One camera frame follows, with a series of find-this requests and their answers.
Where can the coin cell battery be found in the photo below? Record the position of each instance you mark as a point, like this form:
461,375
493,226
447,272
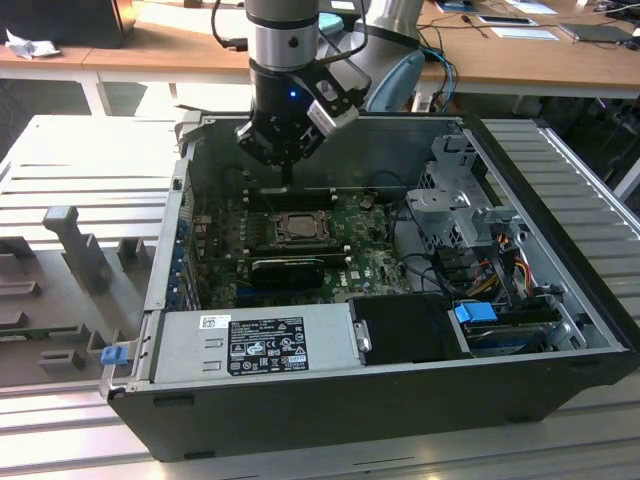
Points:
366,202

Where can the black box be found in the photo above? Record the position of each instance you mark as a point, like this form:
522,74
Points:
60,22

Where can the dark closed laptop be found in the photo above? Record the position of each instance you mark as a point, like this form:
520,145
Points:
595,32

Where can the black open PC case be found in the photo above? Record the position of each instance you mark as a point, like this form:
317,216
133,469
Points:
350,415

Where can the black plastic shroud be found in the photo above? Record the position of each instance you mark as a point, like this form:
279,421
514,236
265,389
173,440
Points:
405,330

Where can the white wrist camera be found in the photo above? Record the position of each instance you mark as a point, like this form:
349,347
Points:
332,112

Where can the metal drive cage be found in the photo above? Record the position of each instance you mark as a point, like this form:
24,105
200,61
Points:
450,210

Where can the blue disk carrier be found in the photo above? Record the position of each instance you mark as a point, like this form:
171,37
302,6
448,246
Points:
472,314

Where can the smartphone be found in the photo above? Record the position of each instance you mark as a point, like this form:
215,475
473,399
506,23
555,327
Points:
505,20

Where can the CPU socket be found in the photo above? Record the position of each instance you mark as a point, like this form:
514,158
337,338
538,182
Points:
279,239

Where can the black graphics card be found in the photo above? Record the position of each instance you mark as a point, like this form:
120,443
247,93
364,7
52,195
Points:
285,272

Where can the black RAM slot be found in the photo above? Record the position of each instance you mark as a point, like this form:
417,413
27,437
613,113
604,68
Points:
310,199
300,250

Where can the grey power supply unit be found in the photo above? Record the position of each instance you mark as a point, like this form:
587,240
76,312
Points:
190,345

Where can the grey parts rack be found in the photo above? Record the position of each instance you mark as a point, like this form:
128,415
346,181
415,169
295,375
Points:
75,300

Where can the blue plastic latch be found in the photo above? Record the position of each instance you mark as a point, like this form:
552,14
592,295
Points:
112,356

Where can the crumpled white paper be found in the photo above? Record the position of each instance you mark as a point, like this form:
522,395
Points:
30,46

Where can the green motherboard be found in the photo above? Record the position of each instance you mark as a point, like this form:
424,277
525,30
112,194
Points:
370,260

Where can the white paper sheet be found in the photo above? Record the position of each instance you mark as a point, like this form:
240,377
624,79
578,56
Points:
525,33

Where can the wooden desk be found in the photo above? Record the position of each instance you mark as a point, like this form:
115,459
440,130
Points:
200,55

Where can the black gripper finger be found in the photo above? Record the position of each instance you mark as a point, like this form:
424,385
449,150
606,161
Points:
307,147
257,142

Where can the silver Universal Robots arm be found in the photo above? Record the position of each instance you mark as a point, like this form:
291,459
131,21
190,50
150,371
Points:
282,45

